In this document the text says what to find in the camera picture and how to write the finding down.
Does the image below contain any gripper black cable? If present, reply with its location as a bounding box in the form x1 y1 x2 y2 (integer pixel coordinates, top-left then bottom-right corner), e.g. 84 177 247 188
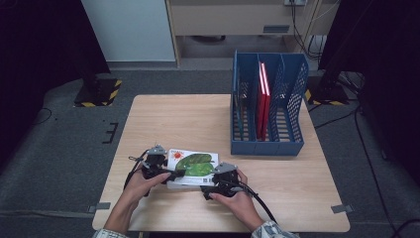
123 149 151 190
227 179 277 223

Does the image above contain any person's left hand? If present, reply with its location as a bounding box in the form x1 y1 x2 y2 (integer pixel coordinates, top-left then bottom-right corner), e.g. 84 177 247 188
123 171 172 211

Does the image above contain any looped black floor cable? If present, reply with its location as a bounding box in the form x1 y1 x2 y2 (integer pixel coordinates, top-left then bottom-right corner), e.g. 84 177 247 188
32 107 53 127

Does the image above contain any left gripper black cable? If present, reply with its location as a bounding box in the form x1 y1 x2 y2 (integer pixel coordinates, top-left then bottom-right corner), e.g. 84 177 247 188
123 149 151 190

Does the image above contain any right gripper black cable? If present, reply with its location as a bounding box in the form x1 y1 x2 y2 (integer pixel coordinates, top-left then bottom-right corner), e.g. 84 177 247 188
227 179 277 223

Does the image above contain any yellow-black striped stand base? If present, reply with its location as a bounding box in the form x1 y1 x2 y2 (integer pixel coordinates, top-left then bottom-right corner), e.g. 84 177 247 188
304 77 351 107
72 73 123 108

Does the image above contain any white panel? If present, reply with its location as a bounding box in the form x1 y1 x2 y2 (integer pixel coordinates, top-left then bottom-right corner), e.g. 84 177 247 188
80 0 176 62

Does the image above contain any grey-blue desk label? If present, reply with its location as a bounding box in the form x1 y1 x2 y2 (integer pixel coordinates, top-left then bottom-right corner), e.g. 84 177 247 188
262 24 290 34

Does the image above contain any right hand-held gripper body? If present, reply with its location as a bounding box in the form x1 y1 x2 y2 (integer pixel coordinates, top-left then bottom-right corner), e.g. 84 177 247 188
212 162 240 198

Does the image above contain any hanging cable bundle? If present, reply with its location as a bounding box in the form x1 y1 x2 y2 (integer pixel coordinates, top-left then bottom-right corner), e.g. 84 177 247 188
290 0 328 62

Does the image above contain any blue plastic file rack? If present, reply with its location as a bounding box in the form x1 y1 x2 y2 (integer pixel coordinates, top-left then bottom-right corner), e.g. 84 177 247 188
230 49 310 157

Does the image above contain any white book with green leaf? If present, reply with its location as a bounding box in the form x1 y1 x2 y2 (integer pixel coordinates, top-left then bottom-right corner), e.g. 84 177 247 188
166 148 220 190

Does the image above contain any black curtain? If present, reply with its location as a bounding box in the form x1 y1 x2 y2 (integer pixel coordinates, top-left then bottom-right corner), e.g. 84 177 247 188
318 0 420 186

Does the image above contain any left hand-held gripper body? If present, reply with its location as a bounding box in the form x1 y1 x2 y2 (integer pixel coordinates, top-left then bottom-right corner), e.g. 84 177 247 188
141 144 168 180

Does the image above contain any person's right hand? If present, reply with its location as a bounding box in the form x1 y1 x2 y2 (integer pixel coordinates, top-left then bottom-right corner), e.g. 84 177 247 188
209 170 265 232

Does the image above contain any beige office desk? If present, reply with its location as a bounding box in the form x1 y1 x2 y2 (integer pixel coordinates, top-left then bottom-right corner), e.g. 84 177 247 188
164 0 341 68

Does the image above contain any long black floor cable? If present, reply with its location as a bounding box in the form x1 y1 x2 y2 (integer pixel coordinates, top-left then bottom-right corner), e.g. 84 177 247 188
354 98 399 238

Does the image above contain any short black floor cable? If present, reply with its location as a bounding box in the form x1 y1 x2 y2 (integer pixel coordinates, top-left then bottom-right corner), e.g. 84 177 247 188
308 103 360 130

